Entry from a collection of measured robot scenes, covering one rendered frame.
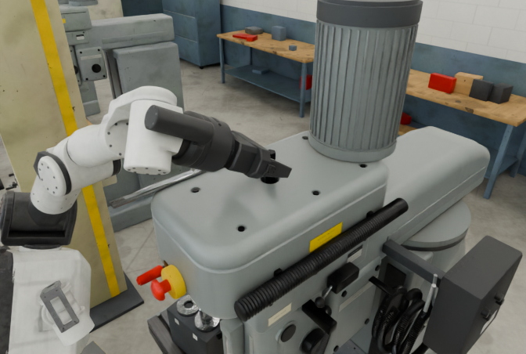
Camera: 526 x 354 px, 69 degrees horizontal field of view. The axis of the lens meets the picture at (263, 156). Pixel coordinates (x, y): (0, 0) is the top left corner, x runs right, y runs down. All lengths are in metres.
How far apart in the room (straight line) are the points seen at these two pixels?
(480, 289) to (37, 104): 2.11
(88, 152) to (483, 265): 0.79
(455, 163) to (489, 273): 0.42
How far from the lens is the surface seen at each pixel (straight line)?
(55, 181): 0.77
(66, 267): 1.03
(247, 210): 0.68
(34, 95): 2.34
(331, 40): 0.77
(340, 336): 1.13
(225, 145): 0.61
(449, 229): 1.28
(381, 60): 0.77
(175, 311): 1.57
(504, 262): 0.96
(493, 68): 5.03
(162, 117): 0.52
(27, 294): 1.02
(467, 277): 0.89
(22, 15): 2.26
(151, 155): 0.55
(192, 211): 0.69
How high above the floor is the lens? 2.30
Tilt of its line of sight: 29 degrees down
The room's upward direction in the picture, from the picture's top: straight up
